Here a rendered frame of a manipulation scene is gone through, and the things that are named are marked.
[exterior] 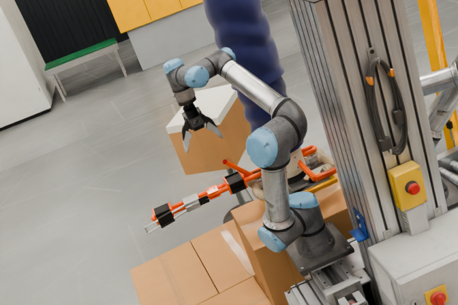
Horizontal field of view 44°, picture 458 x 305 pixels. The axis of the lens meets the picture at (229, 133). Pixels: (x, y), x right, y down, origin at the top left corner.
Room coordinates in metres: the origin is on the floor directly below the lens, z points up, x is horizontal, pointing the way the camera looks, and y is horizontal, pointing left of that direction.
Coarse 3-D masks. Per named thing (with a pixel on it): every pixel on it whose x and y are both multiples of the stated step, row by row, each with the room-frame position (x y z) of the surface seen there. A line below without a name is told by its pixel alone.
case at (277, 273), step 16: (336, 176) 2.45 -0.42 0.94; (320, 192) 2.36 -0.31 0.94; (336, 192) 2.31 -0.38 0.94; (240, 208) 2.48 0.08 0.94; (256, 208) 2.42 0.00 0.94; (320, 208) 2.23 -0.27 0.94; (336, 208) 2.18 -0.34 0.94; (240, 224) 2.34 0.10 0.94; (256, 224) 2.29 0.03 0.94; (336, 224) 2.15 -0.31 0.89; (256, 240) 2.16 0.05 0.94; (256, 256) 2.10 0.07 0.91; (272, 256) 2.11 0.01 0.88; (288, 256) 2.12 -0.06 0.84; (256, 272) 2.36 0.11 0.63; (272, 272) 2.10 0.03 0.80; (288, 272) 2.11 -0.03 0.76; (272, 288) 2.10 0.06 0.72; (288, 288) 2.11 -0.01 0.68; (272, 304) 2.20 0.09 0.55; (288, 304) 2.11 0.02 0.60
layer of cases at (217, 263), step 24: (192, 240) 3.00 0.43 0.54; (216, 240) 2.91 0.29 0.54; (240, 240) 2.82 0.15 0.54; (144, 264) 2.94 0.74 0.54; (168, 264) 2.85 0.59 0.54; (192, 264) 2.76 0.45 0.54; (216, 264) 2.68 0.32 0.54; (240, 264) 2.60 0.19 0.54; (144, 288) 2.70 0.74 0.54; (168, 288) 2.62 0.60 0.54; (192, 288) 2.55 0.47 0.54; (216, 288) 2.51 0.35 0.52; (240, 288) 2.41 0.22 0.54
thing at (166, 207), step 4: (164, 204) 2.30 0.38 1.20; (168, 204) 2.28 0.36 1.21; (156, 208) 2.28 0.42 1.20; (160, 208) 2.27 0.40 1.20; (164, 208) 2.26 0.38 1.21; (168, 208) 2.24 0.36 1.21; (156, 212) 2.25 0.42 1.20; (160, 212) 2.23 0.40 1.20; (164, 212) 2.23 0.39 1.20; (156, 216) 2.23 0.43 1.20; (156, 220) 2.23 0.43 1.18
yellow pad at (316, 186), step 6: (306, 180) 2.28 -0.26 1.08; (312, 180) 2.24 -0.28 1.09; (324, 180) 2.22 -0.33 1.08; (330, 180) 2.22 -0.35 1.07; (336, 180) 2.21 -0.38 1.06; (306, 186) 2.23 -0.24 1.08; (312, 186) 2.22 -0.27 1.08; (318, 186) 2.21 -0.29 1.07; (324, 186) 2.21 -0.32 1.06; (288, 192) 2.24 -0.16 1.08; (294, 192) 2.22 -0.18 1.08; (312, 192) 2.20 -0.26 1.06; (264, 204) 2.23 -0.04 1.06
